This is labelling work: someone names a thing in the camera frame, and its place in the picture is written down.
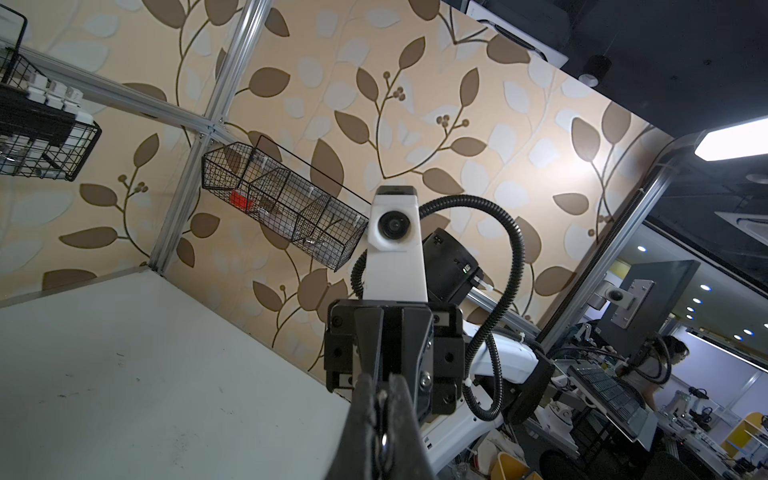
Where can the black wire basket back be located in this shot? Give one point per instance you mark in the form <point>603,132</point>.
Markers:
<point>22,156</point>

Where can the black wire basket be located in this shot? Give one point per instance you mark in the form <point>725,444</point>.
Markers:
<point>305,203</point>
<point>22,156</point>

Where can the computer monitor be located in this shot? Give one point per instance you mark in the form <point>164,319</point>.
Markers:
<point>656,288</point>

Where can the black keyboard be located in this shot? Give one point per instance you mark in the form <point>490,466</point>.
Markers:
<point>618,402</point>

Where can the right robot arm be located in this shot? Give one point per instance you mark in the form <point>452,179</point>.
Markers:
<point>503,382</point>

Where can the black socket holder tool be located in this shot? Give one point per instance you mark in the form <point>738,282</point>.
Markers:
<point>24,117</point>

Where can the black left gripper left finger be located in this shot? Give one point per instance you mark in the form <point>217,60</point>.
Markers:
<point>358,452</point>

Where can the red item in basket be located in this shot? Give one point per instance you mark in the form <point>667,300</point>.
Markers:
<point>242,202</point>

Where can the black wire basket right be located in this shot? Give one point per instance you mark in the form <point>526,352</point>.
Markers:
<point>305,203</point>

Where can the aluminium frame horizontal bar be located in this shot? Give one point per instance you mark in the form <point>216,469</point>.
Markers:
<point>119,96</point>

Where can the aluminium frame corner post right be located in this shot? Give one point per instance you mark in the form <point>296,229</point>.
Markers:
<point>183,204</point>

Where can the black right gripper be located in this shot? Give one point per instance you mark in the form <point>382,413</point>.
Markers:
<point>421,342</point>

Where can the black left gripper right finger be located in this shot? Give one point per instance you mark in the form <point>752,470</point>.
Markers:
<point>408,459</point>

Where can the smallest black padlock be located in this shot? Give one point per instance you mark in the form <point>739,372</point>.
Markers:
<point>381,445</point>

